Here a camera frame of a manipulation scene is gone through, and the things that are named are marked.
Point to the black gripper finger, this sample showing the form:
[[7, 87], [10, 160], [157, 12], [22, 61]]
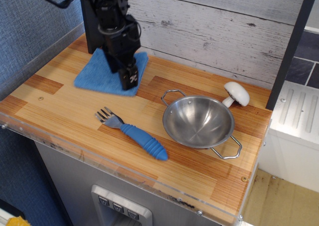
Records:
[[125, 78], [133, 75]]

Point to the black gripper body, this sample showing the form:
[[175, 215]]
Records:
[[121, 43]]

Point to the blue towel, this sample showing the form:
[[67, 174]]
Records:
[[97, 76]]

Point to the blue handled metal fork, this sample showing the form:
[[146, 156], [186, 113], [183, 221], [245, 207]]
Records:
[[148, 143]]

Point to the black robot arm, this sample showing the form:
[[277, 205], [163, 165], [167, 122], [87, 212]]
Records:
[[109, 27]]

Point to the clear acrylic table edge guard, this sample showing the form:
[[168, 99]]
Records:
[[214, 182]]

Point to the white toy mushroom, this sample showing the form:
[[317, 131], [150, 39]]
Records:
[[237, 93]]

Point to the silver button control panel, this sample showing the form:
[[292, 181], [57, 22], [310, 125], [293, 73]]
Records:
[[115, 210]]

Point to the white ribbed side cabinet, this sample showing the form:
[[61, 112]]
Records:
[[291, 146]]

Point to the yellow black object corner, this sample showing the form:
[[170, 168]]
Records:
[[11, 216]]

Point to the dark grey left post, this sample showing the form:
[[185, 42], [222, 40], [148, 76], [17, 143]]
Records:
[[94, 38]]

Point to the dark grey post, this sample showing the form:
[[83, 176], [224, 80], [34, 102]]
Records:
[[297, 32], [94, 38]]

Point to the steel bowl with wire handles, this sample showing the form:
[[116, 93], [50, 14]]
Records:
[[198, 121]]

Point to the dark grey right post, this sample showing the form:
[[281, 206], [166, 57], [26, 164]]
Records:
[[297, 32]]

